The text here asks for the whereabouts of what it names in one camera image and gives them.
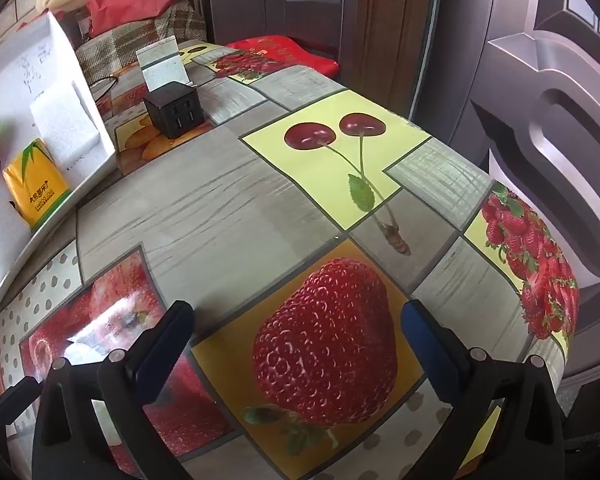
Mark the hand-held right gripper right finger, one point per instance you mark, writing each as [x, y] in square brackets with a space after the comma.
[425, 350]

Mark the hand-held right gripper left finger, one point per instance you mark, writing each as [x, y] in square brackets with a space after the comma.
[166, 340]

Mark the white foam block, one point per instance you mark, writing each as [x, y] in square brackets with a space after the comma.
[62, 115]

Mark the white rectangular tray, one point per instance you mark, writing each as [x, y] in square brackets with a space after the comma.
[10, 85]

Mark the fruit print tablecloth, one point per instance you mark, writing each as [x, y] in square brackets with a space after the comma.
[205, 200]

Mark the yellow green drink carton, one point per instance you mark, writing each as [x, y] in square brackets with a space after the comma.
[35, 185]

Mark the black cube power socket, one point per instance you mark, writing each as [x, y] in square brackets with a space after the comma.
[172, 110]

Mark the grey white card stand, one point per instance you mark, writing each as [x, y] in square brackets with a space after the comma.
[160, 65]

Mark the brown panelled door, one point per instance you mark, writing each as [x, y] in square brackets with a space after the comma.
[300, 10]
[530, 85]

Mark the red glossy cushion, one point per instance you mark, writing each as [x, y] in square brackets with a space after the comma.
[285, 52]

